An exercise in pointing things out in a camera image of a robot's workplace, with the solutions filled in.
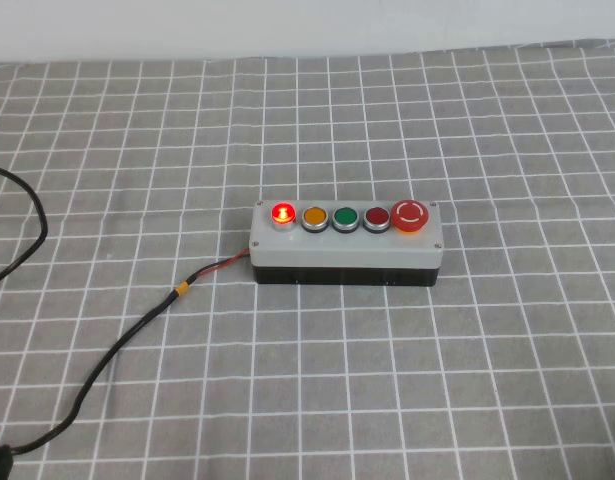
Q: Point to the red indicator lamp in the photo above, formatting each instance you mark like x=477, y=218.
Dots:
x=282, y=215

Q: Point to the dark red push button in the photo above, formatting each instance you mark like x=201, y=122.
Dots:
x=377, y=218

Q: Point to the red emergency stop button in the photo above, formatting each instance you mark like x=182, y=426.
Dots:
x=410, y=216

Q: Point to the green push button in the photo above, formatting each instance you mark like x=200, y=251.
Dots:
x=345, y=218

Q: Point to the grey checked tablecloth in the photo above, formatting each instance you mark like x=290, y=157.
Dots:
x=337, y=375

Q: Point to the grey black button switch box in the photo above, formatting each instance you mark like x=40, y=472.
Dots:
x=347, y=252

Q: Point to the yellow push button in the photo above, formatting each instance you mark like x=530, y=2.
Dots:
x=314, y=218

